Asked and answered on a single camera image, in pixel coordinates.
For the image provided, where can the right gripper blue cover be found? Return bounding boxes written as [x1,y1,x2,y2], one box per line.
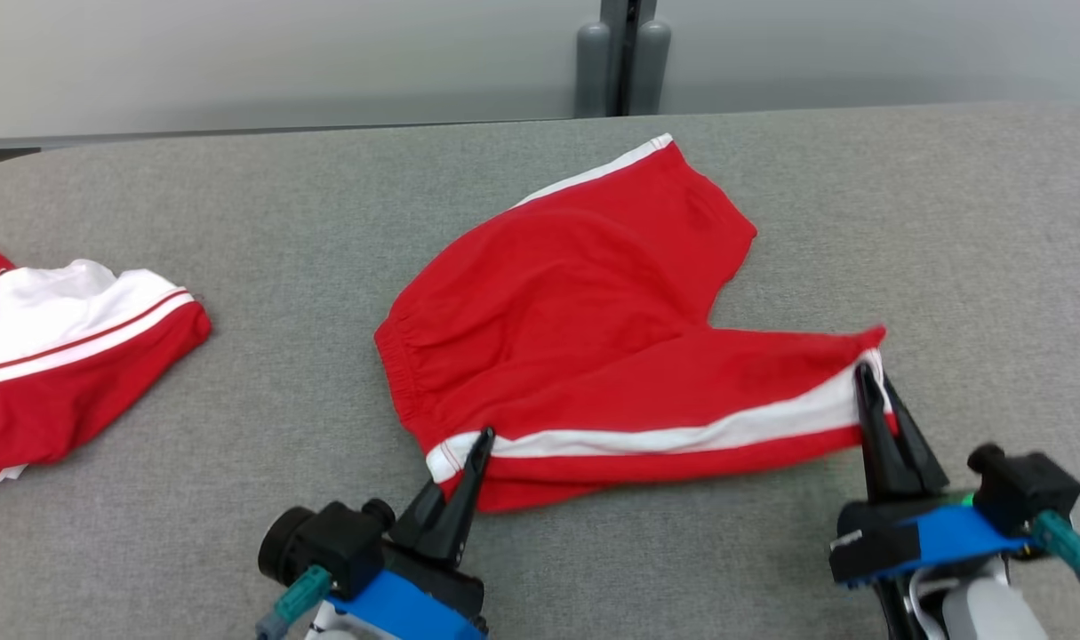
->
[828,362,1038,640]

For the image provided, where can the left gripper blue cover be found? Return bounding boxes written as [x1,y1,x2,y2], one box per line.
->
[257,428,497,640]

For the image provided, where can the red shorts with white stripe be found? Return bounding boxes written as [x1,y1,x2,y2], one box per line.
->
[373,133,888,515]

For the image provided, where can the red basketball jersey white sleeves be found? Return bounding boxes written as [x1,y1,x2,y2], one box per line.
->
[0,243,213,484]

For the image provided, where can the teal left cable connector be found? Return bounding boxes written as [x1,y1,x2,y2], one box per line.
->
[273,565,333,625]

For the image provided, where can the teal cable connector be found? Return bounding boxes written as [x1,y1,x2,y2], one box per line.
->
[1031,509,1080,571]
[273,565,333,625]

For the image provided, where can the teal right cable connector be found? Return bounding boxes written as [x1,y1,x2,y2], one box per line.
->
[1031,509,1080,571]

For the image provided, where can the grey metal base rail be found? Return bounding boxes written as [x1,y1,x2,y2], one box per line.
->
[0,114,585,154]

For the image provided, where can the grey cylindrical post bumper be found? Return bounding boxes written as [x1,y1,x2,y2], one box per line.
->
[575,22,612,119]
[630,20,672,116]

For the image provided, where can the grey metal partition post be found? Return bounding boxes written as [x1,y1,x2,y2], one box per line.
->
[600,0,658,117]

